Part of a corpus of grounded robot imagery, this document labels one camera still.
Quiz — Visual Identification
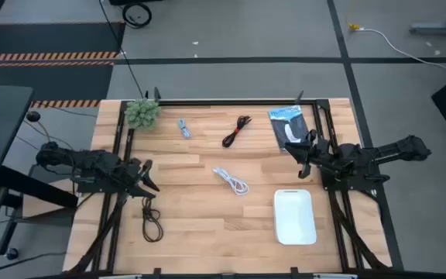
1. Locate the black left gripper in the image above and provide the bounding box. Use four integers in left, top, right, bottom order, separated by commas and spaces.
118, 157, 161, 200

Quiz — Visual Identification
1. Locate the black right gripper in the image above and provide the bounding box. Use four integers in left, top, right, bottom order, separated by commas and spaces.
283, 129, 338, 180

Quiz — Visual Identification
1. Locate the dark brown cable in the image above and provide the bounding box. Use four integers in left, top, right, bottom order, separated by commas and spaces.
141, 197, 165, 244

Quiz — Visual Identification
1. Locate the black cable with red tie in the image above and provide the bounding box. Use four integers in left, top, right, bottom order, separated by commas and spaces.
221, 115, 253, 149

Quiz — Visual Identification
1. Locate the waterfall picture booklet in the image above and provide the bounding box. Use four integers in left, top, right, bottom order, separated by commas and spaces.
267, 104, 310, 153

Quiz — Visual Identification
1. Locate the white rectangular tray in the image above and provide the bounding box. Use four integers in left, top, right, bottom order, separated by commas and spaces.
273, 188, 318, 246

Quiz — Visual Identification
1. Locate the green fuzzy plant ball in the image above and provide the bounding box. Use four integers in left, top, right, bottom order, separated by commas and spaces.
123, 98, 163, 132

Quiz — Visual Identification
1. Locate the black hazard-striped floor mat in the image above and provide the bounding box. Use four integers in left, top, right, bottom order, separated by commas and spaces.
0, 21, 126, 109

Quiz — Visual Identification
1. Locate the grey metal table leg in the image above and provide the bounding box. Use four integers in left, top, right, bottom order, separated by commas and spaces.
408, 0, 446, 37

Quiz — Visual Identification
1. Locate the light blue coiled cable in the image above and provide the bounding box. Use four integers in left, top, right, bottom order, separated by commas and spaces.
177, 117, 194, 140

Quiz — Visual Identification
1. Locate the black metal table frame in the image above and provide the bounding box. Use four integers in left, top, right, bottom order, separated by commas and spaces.
67, 89, 403, 279

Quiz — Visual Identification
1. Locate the yellow floor cable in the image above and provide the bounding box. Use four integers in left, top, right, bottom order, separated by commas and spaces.
36, 120, 53, 143

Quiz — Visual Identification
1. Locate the long black floor cable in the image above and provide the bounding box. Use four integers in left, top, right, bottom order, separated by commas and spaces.
98, 0, 147, 98

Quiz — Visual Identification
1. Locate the white floor cable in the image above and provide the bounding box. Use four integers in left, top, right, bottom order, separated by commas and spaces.
357, 27, 446, 81

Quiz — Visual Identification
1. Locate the black coiled floor cable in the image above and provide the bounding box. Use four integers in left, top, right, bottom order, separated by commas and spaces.
122, 1, 153, 29

